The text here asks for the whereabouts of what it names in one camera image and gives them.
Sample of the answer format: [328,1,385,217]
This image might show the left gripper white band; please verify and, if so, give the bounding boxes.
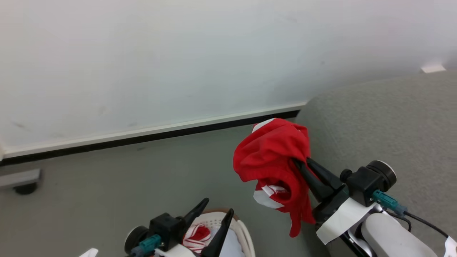
[154,198,235,257]

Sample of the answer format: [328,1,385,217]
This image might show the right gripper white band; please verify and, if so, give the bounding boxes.
[293,157,378,246]

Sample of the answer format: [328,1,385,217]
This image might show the red garment with white trim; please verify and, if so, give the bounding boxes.
[233,118,317,238]

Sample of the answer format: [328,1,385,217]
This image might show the white plastic laundry basket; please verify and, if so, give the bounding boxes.
[189,209,256,257]

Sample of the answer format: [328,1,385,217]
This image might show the red white striped garment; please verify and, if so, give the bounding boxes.
[183,224,212,254]

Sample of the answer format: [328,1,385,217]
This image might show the pale white garment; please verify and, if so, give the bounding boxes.
[209,227,246,257]

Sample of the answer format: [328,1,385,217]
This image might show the grey fabric sofa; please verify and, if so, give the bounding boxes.
[295,70,457,257]

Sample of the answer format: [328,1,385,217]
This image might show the white and black baseboard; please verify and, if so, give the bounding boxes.
[0,101,308,166]

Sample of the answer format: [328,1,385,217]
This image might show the black caster wheel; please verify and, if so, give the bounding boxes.
[14,182,38,195]

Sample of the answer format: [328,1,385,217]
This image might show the grey furniture base bar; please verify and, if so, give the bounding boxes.
[0,168,42,189]

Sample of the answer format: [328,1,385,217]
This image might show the teal left camera connector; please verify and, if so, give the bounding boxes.
[130,235,162,257]

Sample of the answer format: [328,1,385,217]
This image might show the teal camera connector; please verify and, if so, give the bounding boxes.
[372,189,407,216]
[130,235,162,257]

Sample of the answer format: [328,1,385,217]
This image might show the teal right camera connector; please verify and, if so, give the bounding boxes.
[372,189,407,216]

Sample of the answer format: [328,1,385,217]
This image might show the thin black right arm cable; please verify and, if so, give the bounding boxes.
[387,211,450,239]

